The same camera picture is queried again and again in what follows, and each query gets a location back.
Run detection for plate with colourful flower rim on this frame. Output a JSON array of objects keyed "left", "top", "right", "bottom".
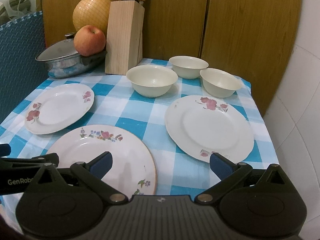
[{"left": 47, "top": 125, "right": 157, "bottom": 198}]

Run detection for large plate red flowers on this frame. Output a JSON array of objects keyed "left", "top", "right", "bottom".
[{"left": 164, "top": 95, "right": 254, "bottom": 163}]

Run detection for small plate red flowers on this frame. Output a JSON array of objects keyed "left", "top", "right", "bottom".
[{"left": 24, "top": 83, "right": 94, "bottom": 135}]

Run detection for large cream bowl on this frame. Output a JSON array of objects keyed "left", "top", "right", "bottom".
[{"left": 126, "top": 64, "right": 178, "bottom": 98}]

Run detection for blue white checkered tablecloth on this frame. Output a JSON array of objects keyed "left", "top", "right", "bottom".
[{"left": 1, "top": 66, "right": 279, "bottom": 198}]

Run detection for steel pot with lid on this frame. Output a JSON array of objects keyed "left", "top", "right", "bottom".
[{"left": 35, "top": 33, "right": 107, "bottom": 79}]

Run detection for wooden knife block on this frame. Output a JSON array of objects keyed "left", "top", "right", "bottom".
[{"left": 105, "top": 0, "right": 145, "bottom": 75}]

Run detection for red apple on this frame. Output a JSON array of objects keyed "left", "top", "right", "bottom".
[{"left": 74, "top": 25, "right": 106, "bottom": 56}]

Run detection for blue foam mat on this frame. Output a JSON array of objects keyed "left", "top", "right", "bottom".
[{"left": 0, "top": 11, "right": 48, "bottom": 121}]

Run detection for wooden cabinet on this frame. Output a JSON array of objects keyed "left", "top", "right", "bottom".
[{"left": 36, "top": 0, "right": 304, "bottom": 117}]

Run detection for yellow pomelo in net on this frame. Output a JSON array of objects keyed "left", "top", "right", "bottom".
[{"left": 73, "top": 0, "right": 111, "bottom": 35}]

